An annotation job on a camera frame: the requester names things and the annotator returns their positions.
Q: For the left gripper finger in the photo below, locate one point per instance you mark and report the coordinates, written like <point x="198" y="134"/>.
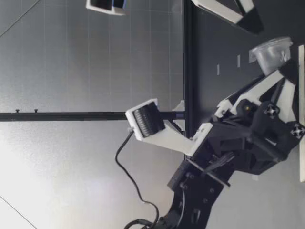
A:
<point x="259" y="84"/>

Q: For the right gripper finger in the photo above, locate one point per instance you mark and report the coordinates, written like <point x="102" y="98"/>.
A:
<point x="221" y="12"/>

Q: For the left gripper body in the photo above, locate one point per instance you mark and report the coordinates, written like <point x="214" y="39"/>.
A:
<point x="238" y="145"/>

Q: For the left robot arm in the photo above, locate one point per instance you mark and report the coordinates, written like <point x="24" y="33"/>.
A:
<point x="195" y="205"/>

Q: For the small clear plastic cup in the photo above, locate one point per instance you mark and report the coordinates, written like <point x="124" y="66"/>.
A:
<point x="271" y="56"/>

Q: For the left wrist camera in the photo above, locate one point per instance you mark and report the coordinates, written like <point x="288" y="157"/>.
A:
<point x="152" y="140"/>

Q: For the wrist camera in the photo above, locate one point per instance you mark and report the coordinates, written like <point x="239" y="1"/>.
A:
<point x="152" y="140"/>
<point x="104" y="7"/>

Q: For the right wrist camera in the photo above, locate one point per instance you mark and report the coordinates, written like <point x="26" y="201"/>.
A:
<point x="104" y="7"/>

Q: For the black frame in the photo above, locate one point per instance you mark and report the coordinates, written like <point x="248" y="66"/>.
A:
<point x="71" y="116"/>

